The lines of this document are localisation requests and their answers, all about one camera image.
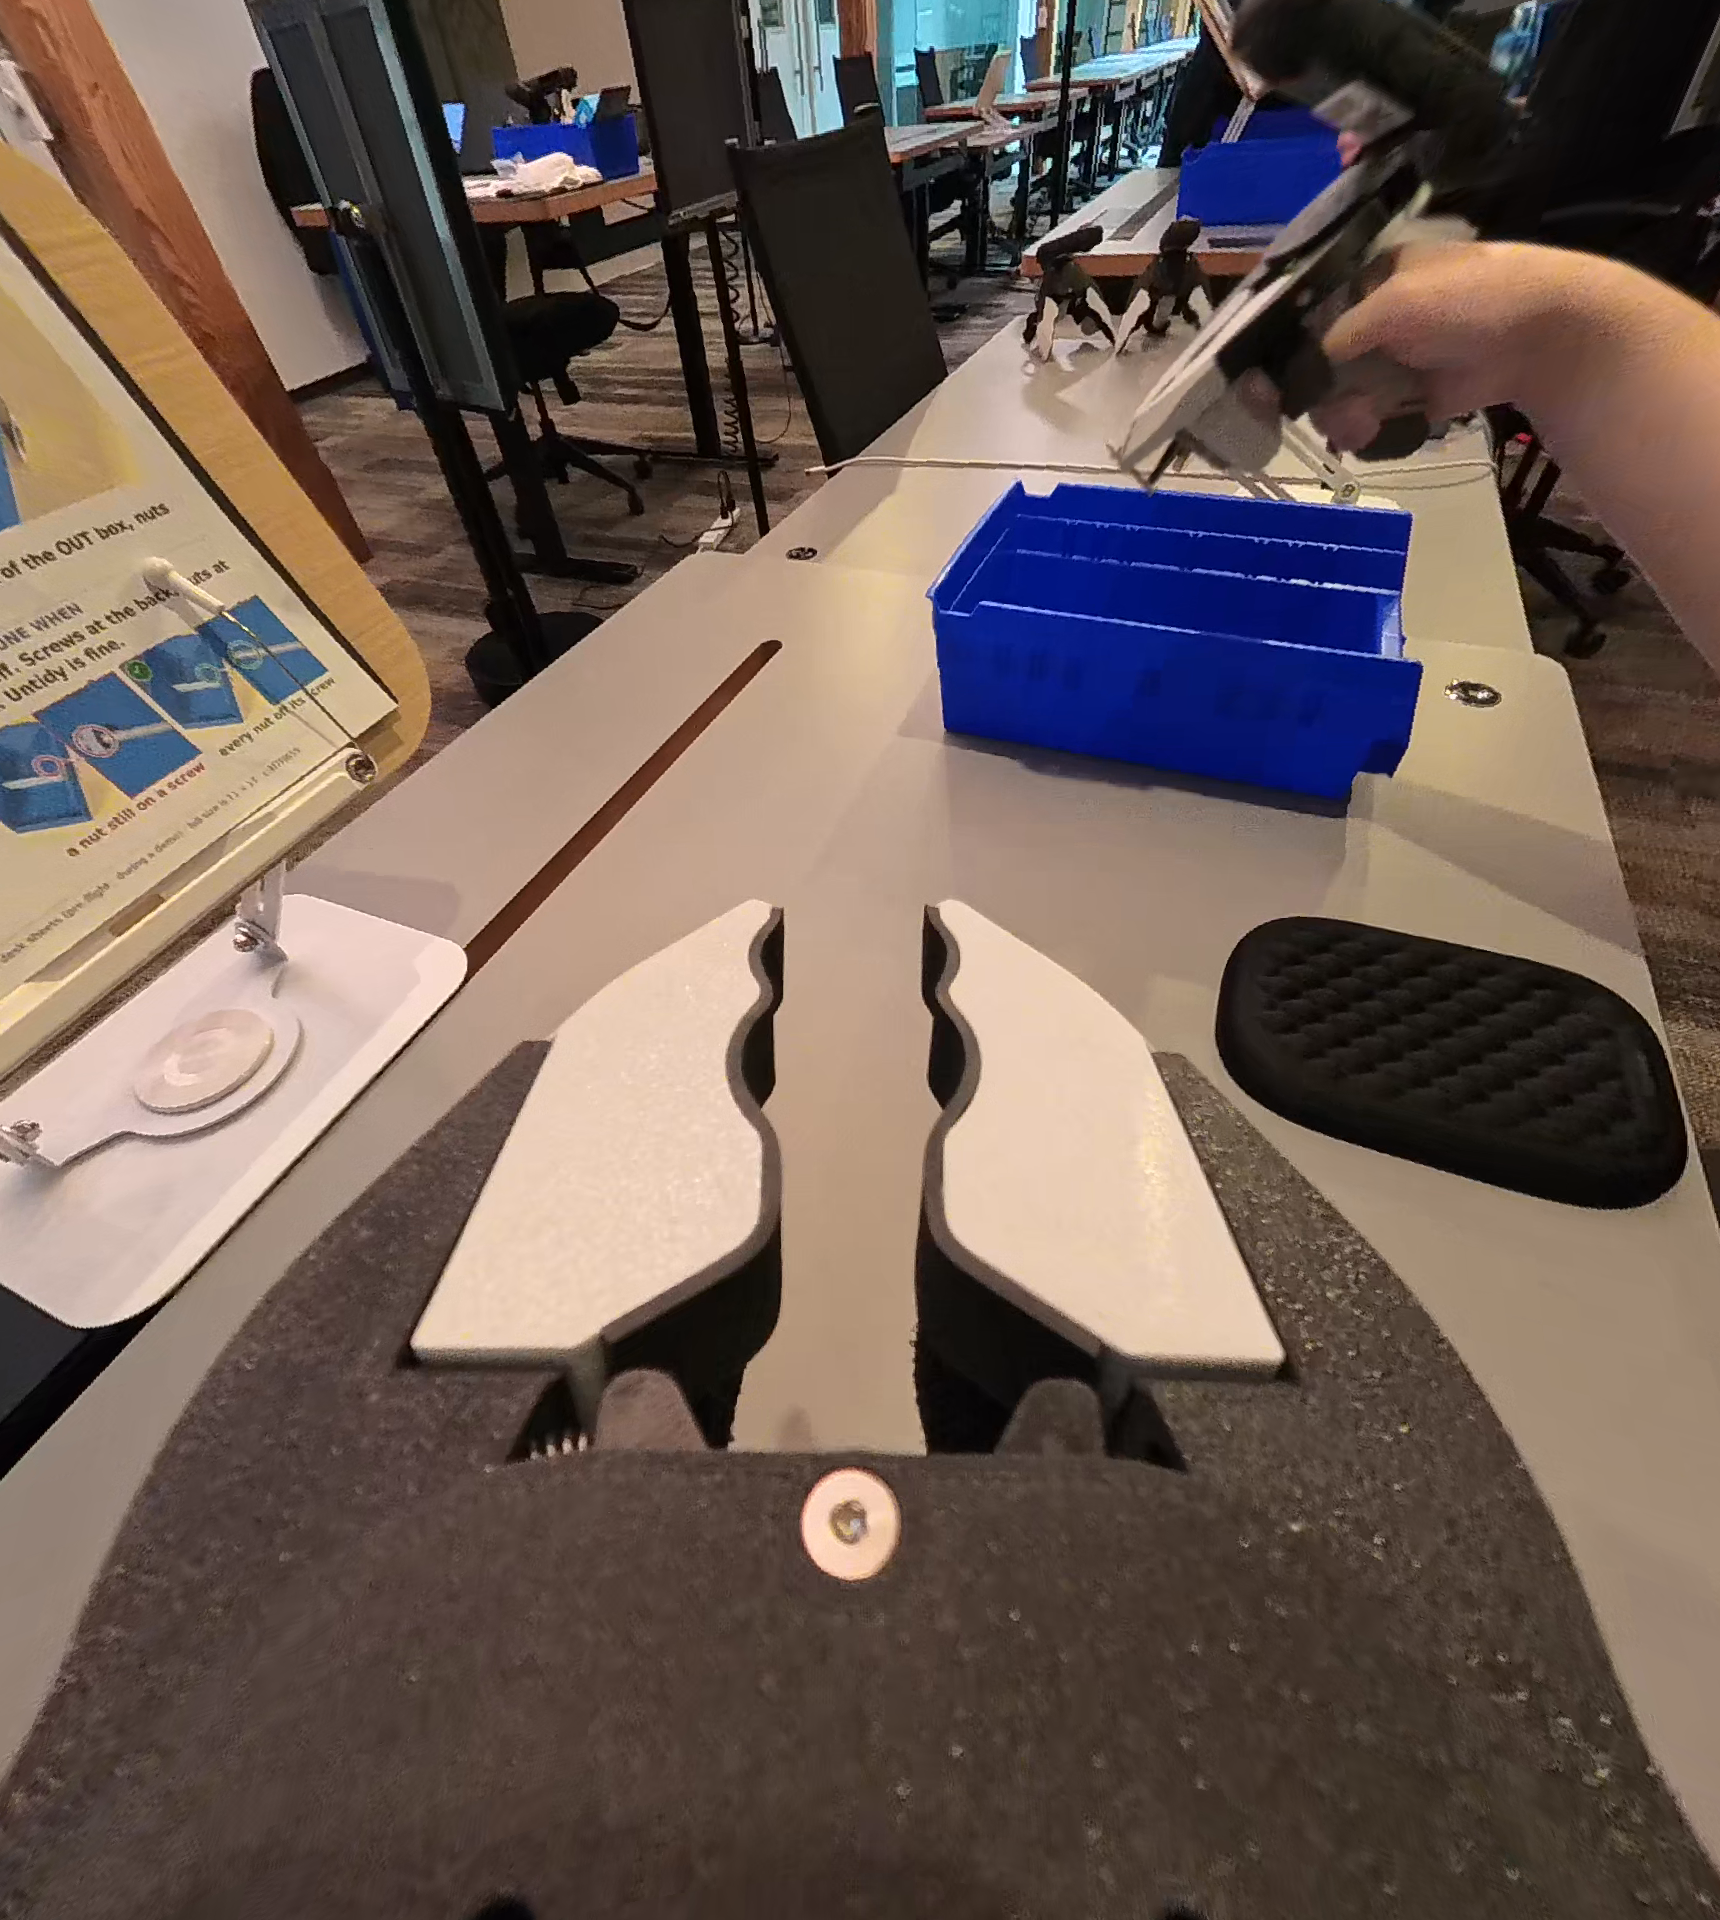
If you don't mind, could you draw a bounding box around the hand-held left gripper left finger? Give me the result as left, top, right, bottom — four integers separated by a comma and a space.
410, 896, 789, 1449

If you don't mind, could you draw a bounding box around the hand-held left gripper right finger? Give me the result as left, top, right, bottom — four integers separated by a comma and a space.
921, 896, 1293, 1451

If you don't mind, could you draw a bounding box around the instruction sign board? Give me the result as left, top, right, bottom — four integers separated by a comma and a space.
0, 96, 433, 1149

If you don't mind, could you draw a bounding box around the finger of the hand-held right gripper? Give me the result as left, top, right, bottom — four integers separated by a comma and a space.
1173, 401, 1364, 508
1108, 288, 1293, 491

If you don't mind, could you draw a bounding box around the spare black grey gripper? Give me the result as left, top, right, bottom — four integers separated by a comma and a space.
1112, 216, 1211, 357
1025, 223, 1121, 366

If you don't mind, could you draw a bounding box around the grey desk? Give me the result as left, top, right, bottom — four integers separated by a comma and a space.
792, 306, 1538, 654
0, 546, 1720, 1920

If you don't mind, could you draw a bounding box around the person's right hand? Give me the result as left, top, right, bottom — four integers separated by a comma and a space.
1317, 235, 1600, 459

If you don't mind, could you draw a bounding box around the white cable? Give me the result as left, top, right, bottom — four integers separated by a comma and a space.
804, 446, 1497, 493

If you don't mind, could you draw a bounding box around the round metal disc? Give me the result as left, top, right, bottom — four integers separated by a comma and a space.
135, 1008, 279, 1116

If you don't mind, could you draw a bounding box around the blue plastic bin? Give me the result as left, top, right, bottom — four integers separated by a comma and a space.
1174, 104, 1346, 228
928, 479, 1424, 801
489, 116, 645, 181

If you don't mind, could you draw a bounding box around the black wrist rest pad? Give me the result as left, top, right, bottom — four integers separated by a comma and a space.
1215, 913, 1691, 1211

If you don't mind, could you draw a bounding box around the black office chair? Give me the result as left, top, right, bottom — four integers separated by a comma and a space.
500, 284, 653, 519

